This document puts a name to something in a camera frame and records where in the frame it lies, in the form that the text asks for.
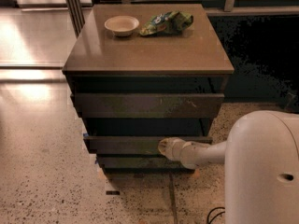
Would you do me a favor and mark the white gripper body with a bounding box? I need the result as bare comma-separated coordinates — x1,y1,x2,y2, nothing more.
158,137,186,161

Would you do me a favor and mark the brown drawer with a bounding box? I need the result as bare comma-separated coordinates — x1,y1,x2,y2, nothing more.
83,135,213,155
72,93,224,119
96,155,193,173

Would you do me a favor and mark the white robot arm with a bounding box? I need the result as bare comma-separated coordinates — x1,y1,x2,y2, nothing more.
158,110,299,224

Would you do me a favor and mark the brown drawer cabinet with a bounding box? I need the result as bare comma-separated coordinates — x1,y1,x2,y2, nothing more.
61,3,235,175

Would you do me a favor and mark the green chip bag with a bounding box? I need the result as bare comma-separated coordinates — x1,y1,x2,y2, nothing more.
139,11,193,36

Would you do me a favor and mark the white bowl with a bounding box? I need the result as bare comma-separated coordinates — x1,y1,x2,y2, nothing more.
105,16,139,37

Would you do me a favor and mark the black cable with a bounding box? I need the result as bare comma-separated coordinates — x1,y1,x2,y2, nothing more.
206,206,226,224

